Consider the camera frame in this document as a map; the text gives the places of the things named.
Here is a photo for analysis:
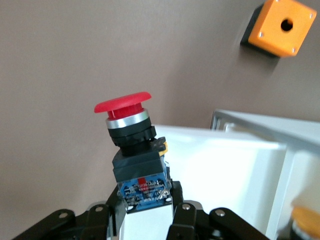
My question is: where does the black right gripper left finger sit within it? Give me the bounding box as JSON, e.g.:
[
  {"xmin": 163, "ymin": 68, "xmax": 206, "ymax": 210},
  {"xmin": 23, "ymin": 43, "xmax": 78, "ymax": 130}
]
[{"xmin": 9, "ymin": 186, "xmax": 128, "ymax": 240}]

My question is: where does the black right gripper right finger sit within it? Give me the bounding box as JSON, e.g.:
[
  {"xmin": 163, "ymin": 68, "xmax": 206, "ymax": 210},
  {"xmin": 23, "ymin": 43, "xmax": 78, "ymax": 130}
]
[{"xmin": 167, "ymin": 180, "xmax": 271, "ymax": 240}]

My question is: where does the white plastic drawer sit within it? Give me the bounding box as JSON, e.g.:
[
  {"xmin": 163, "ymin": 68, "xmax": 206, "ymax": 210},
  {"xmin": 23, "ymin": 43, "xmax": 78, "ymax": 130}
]
[{"xmin": 119, "ymin": 124, "xmax": 287, "ymax": 240}]

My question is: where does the red mushroom push button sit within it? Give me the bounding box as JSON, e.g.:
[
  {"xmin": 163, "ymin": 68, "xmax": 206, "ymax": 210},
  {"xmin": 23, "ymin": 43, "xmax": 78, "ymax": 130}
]
[{"xmin": 94, "ymin": 91, "xmax": 174, "ymax": 214}]

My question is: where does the white drawer cabinet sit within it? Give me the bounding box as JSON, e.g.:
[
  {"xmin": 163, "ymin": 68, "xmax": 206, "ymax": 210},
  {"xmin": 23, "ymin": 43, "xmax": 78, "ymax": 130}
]
[{"xmin": 209, "ymin": 108, "xmax": 320, "ymax": 240}]

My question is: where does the brown table mat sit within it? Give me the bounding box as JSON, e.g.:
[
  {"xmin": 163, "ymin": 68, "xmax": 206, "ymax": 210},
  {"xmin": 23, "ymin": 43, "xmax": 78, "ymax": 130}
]
[{"xmin": 0, "ymin": 0, "xmax": 320, "ymax": 226}]

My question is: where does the yellow push button switch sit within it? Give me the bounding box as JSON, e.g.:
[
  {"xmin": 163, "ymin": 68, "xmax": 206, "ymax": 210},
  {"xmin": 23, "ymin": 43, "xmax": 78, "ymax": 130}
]
[{"xmin": 277, "ymin": 197, "xmax": 320, "ymax": 240}]

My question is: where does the orange button enclosure box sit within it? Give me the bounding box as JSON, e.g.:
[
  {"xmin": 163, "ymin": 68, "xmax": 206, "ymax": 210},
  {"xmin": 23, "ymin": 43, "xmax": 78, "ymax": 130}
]
[{"xmin": 239, "ymin": 0, "xmax": 318, "ymax": 59}]

